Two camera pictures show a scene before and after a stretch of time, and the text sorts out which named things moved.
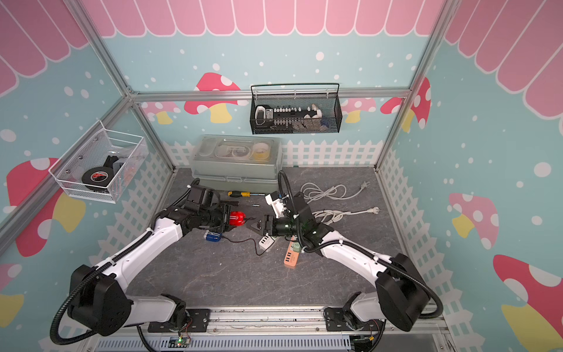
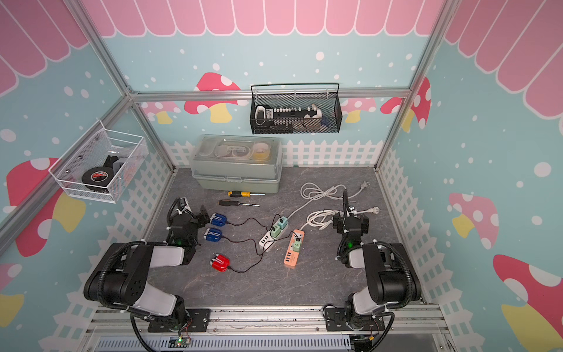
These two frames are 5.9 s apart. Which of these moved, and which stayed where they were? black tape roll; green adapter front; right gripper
Moved: right gripper
Stayed: black tape roll; green adapter front
